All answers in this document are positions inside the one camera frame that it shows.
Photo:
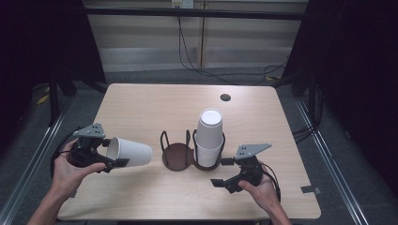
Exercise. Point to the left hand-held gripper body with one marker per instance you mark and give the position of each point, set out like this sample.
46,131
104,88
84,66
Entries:
86,150

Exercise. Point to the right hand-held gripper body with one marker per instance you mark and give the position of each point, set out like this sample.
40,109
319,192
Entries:
250,168

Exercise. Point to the white paper cup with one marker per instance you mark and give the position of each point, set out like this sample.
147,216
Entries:
133,152

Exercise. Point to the stack of white cups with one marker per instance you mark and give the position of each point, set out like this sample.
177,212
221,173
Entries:
208,146

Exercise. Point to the brown double cup holder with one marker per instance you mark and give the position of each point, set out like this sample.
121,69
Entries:
176,156

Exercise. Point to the person's right hand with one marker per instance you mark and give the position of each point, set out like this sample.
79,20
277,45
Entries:
264,193

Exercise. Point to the person's left hand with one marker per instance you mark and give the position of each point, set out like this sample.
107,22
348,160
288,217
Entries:
67,178

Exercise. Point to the grey tape piece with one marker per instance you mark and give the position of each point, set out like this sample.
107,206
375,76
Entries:
310,189
74,194

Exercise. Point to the black metal stand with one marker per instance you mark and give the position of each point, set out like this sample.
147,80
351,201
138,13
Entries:
312,100
53,100

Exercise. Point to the black table grommet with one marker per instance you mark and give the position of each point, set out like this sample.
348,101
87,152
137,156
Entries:
225,97

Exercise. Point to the yellow floor tape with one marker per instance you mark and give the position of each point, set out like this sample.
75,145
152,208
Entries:
42,99

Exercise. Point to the dark curtain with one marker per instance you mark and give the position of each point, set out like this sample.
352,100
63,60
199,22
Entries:
359,78
37,40

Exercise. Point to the black horizontal bar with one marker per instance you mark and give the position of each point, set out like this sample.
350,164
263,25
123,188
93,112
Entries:
187,13

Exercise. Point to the aluminium floor rail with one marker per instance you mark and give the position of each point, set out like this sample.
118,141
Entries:
331,168
34,162

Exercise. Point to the vertical wall trim strip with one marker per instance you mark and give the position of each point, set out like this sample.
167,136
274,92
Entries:
203,37

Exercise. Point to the white wall outlet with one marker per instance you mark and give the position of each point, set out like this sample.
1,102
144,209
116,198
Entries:
183,3

